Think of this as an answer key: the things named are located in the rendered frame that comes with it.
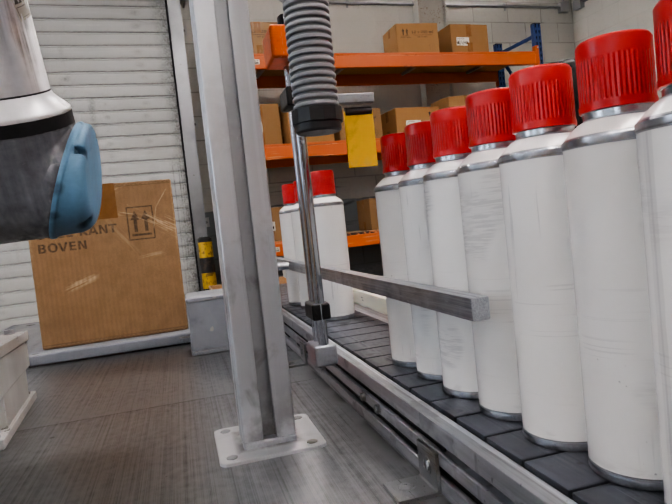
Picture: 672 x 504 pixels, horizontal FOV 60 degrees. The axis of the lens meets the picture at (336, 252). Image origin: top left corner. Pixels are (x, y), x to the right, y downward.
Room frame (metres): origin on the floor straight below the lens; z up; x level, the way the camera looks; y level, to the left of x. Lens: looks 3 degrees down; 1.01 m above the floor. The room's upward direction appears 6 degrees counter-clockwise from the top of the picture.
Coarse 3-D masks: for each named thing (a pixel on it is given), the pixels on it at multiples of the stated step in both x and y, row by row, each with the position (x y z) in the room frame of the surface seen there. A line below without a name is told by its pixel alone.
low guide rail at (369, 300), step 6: (282, 270) 1.39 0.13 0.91; (354, 288) 0.84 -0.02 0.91; (354, 294) 0.83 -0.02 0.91; (360, 294) 0.80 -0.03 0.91; (366, 294) 0.77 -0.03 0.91; (372, 294) 0.76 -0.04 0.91; (354, 300) 0.83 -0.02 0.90; (360, 300) 0.80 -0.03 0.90; (366, 300) 0.77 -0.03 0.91; (372, 300) 0.75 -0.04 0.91; (378, 300) 0.73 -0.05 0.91; (384, 300) 0.70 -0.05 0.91; (366, 306) 0.78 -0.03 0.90; (372, 306) 0.75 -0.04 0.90; (378, 306) 0.73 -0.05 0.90; (384, 306) 0.71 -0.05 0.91; (384, 312) 0.71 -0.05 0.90
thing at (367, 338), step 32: (352, 320) 0.78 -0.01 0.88; (352, 352) 0.60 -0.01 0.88; (384, 352) 0.58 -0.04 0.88; (416, 384) 0.46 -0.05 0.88; (448, 416) 0.38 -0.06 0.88; (480, 416) 0.37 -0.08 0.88; (512, 448) 0.32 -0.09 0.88; (544, 448) 0.31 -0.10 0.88; (544, 480) 0.28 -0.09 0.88; (576, 480) 0.27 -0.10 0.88
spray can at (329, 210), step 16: (320, 176) 0.80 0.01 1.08; (320, 192) 0.80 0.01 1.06; (320, 208) 0.79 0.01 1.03; (336, 208) 0.79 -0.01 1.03; (320, 224) 0.79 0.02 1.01; (336, 224) 0.79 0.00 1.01; (320, 240) 0.79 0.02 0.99; (336, 240) 0.79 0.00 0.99; (320, 256) 0.79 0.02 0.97; (336, 256) 0.79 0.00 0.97; (336, 288) 0.79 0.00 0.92; (336, 304) 0.79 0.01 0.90; (352, 304) 0.80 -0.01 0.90; (336, 320) 0.79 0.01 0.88
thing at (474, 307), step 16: (304, 272) 0.78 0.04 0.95; (336, 272) 0.62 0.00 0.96; (352, 272) 0.58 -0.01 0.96; (368, 288) 0.52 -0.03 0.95; (384, 288) 0.48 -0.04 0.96; (400, 288) 0.44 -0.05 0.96; (416, 288) 0.41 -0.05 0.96; (432, 288) 0.40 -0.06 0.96; (416, 304) 0.42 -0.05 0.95; (432, 304) 0.39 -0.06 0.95; (448, 304) 0.37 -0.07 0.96; (464, 304) 0.34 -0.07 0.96; (480, 304) 0.34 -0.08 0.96; (480, 320) 0.34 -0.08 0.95
